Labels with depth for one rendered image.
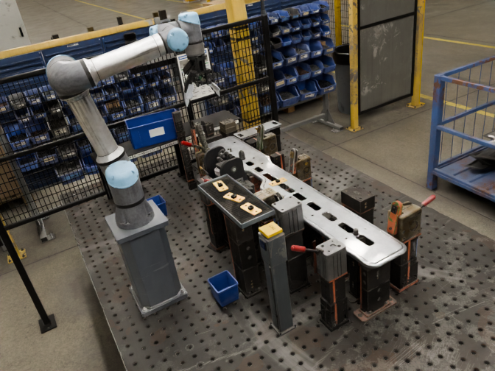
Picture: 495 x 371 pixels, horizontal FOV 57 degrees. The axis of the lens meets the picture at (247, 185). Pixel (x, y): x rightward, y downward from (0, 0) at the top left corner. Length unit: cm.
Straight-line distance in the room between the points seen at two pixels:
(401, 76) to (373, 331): 396
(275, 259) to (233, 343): 41
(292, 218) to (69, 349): 181
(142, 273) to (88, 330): 131
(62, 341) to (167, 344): 138
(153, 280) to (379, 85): 382
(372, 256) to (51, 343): 216
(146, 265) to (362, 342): 87
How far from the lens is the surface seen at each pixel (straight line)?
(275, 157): 237
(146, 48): 163
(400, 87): 545
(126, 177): 171
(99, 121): 179
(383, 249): 168
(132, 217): 178
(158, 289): 196
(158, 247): 185
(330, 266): 159
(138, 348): 190
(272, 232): 150
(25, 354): 321
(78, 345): 307
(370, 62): 502
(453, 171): 394
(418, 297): 194
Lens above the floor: 203
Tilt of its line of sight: 29 degrees down
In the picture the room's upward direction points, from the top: 9 degrees counter-clockwise
